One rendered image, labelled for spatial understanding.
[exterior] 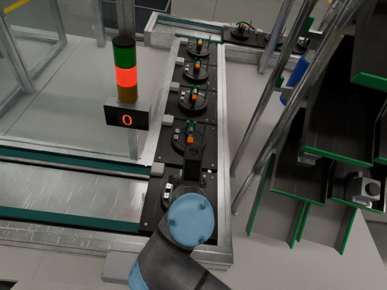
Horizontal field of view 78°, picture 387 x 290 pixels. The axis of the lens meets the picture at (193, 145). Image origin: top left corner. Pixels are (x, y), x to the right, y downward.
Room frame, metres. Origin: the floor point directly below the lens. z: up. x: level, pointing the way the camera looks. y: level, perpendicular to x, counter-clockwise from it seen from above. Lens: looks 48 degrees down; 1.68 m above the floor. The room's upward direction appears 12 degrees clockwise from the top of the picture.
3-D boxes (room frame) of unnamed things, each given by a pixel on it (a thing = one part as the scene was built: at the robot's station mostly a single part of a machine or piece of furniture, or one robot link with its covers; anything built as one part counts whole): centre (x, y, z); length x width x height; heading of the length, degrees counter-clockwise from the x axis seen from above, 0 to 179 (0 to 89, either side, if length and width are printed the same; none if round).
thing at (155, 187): (0.39, 0.00, 0.96); 0.24 x 0.24 x 0.02; 5
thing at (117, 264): (0.17, 0.06, 0.93); 0.21 x 0.07 x 0.06; 95
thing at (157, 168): (0.48, 0.10, 0.97); 0.05 x 0.05 x 0.04; 5
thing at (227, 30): (1.75, -0.15, 1.01); 0.24 x 0.24 x 0.13; 5
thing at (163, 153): (0.65, 0.02, 1.01); 0.24 x 0.24 x 0.13; 5
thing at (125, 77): (0.49, 0.20, 1.34); 0.05 x 0.05 x 0.05
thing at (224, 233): (0.87, 0.04, 0.91); 1.24 x 0.33 x 0.10; 5
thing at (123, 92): (0.49, 0.20, 1.29); 0.05 x 0.05 x 0.05
